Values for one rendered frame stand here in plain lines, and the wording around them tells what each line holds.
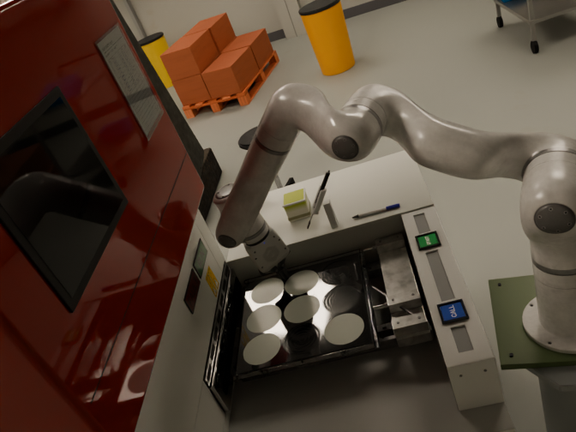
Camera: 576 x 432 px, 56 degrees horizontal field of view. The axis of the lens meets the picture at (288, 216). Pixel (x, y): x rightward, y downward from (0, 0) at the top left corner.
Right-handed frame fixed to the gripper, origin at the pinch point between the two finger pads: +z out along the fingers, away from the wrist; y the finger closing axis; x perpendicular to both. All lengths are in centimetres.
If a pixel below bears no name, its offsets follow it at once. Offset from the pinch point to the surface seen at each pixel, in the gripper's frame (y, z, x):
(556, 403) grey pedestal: 27, 35, -62
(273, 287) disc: -4.6, 1.9, -0.6
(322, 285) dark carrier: 5.4, 3.4, -12.0
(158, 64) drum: 107, 73, 617
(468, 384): 9, 4, -62
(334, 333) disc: -2.0, 2.4, -29.2
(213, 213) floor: 15, 95, 231
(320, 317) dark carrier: -1.6, 2.4, -21.6
